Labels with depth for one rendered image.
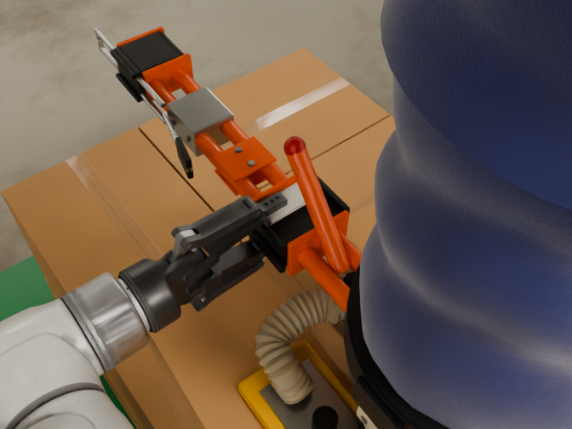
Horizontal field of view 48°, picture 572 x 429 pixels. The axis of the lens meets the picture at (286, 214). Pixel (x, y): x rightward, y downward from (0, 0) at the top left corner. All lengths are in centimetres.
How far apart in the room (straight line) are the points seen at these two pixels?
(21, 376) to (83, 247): 100
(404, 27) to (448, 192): 8
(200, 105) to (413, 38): 60
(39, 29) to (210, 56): 84
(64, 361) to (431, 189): 40
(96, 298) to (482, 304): 42
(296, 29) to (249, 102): 127
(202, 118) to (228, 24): 234
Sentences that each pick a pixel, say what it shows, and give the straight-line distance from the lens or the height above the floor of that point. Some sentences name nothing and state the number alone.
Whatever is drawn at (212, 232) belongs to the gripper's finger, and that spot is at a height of 126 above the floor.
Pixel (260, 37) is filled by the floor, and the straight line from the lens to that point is 308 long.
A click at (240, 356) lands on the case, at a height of 107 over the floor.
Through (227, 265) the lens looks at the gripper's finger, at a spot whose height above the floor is 118.
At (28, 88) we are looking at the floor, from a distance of 300.
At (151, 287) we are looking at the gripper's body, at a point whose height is 123.
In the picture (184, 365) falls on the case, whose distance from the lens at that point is 80.
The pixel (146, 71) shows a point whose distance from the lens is 92.
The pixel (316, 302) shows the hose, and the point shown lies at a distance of 74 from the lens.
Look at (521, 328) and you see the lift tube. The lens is 36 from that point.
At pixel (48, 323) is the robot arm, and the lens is 66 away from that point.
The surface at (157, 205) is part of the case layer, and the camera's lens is 165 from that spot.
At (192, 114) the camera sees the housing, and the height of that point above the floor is 122.
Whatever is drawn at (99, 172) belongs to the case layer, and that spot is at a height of 54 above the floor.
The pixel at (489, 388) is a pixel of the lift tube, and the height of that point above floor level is 142.
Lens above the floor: 179
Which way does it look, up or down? 51 degrees down
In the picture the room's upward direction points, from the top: straight up
